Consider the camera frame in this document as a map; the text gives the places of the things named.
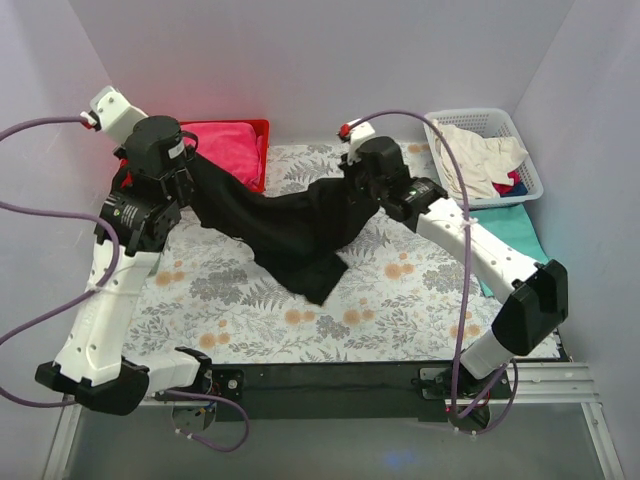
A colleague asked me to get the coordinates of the teal folded shirt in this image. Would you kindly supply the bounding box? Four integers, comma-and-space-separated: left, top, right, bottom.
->
467, 203, 551, 299

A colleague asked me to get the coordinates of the floral table mat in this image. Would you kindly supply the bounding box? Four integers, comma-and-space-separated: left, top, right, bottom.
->
122, 142, 561, 364

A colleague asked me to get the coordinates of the magenta cloth in basket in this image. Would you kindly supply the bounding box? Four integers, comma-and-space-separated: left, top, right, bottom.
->
492, 171, 521, 197

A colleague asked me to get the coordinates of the aluminium rail frame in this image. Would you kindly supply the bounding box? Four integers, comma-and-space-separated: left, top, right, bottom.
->
44, 361, 623, 479

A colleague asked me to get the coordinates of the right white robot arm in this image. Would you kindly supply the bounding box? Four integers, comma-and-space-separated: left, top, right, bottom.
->
338, 120, 568, 397

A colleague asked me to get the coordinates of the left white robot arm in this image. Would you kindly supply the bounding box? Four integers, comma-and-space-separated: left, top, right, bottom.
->
35, 86, 211, 416

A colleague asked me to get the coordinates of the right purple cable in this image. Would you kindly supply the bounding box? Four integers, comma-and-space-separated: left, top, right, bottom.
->
349, 110, 521, 434

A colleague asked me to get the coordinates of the white plastic basket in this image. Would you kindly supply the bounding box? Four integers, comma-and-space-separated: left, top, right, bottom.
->
425, 108, 544, 209

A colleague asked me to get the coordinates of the purple cable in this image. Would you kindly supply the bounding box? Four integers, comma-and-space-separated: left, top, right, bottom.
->
349, 110, 521, 434
0, 113, 251, 454

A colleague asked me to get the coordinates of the pink towel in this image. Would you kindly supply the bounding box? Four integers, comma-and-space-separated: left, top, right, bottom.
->
182, 119, 270, 192

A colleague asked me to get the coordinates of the cream crumpled shirt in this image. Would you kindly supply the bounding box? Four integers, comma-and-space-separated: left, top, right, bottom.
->
433, 120, 528, 199

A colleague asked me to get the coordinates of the red plastic bin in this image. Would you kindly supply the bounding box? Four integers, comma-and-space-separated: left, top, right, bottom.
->
112, 115, 268, 207

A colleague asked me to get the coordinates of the black t shirt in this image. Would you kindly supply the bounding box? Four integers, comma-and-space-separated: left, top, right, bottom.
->
188, 155, 379, 305

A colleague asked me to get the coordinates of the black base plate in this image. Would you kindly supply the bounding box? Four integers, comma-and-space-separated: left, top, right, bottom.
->
205, 360, 452, 422

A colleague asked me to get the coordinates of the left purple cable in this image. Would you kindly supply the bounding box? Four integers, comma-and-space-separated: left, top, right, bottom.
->
0, 113, 251, 454

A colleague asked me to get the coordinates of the blue cloth in basket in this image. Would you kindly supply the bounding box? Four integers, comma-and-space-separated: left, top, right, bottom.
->
510, 182, 528, 196

